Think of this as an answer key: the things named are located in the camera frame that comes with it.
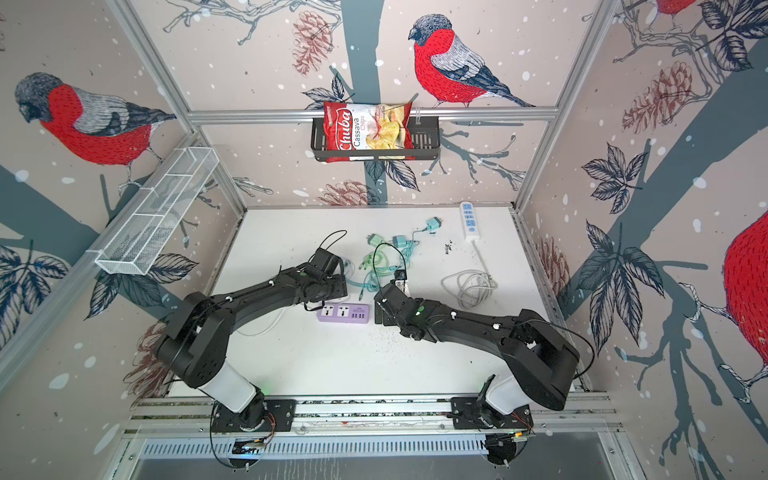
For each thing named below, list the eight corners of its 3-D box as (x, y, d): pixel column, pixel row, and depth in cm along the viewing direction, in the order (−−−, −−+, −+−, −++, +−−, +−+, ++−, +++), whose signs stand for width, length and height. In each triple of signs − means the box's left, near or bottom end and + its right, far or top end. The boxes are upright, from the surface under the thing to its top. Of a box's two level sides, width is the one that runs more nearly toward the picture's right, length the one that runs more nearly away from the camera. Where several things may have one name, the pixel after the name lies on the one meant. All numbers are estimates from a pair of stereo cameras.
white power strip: (465, 240, 112) (466, 235, 110) (458, 206, 124) (459, 201, 122) (479, 240, 112) (480, 235, 110) (470, 206, 124) (472, 201, 122)
